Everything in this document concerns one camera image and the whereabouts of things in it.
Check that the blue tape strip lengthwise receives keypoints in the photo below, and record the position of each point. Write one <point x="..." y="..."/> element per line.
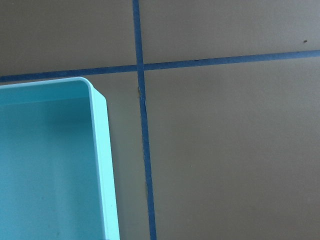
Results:
<point x="144" y="120"/>

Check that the blue tape strip crosswise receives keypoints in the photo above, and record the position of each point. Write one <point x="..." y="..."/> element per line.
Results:
<point x="162" y="65"/>

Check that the light blue plastic bin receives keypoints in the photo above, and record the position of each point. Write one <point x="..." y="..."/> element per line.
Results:
<point x="56" y="168"/>

